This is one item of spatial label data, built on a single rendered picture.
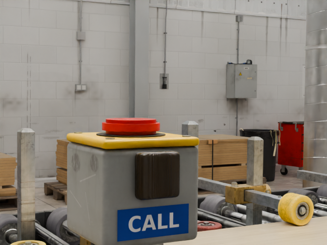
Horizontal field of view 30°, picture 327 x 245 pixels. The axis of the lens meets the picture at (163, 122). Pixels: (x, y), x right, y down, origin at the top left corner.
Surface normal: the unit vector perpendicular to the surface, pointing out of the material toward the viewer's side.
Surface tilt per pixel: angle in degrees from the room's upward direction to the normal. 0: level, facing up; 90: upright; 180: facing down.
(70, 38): 90
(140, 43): 90
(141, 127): 90
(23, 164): 90
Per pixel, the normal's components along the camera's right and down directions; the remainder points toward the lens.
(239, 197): 0.48, 0.05
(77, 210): -0.88, 0.02
